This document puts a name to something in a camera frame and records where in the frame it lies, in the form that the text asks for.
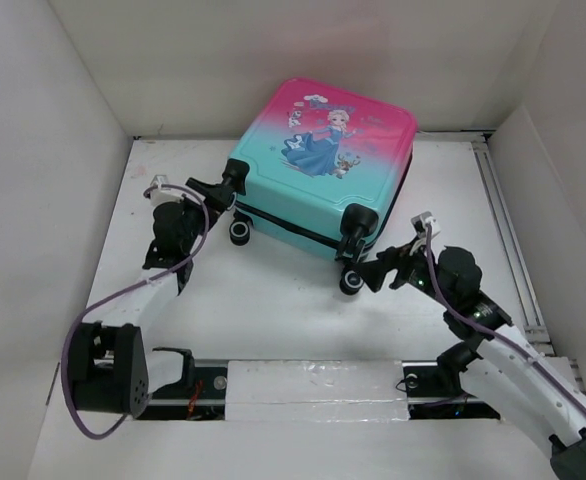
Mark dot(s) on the aluminium frame rail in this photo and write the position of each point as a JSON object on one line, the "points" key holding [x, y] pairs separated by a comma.
{"points": [[534, 325]]}

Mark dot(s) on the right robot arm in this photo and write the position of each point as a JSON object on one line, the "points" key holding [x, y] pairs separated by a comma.
{"points": [[492, 360]]}

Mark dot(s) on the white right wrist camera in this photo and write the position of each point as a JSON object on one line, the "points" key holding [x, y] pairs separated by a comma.
{"points": [[424, 222]]}

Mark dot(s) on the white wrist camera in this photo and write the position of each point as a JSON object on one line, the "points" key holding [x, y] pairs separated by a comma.
{"points": [[424, 222], [159, 193]]}

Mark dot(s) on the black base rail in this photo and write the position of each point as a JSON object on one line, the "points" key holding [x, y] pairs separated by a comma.
{"points": [[426, 398]]}

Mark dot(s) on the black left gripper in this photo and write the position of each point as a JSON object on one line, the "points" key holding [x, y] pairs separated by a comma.
{"points": [[217, 197]]}

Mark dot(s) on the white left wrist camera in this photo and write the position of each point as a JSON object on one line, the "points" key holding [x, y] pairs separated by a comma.
{"points": [[159, 193]]}

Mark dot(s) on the pink and teal suitcase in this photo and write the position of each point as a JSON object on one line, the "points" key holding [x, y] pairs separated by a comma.
{"points": [[325, 169]]}

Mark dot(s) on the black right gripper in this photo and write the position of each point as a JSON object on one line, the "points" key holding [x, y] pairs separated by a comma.
{"points": [[373, 273]]}

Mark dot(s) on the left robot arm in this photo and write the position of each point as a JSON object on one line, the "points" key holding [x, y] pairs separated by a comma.
{"points": [[107, 366]]}

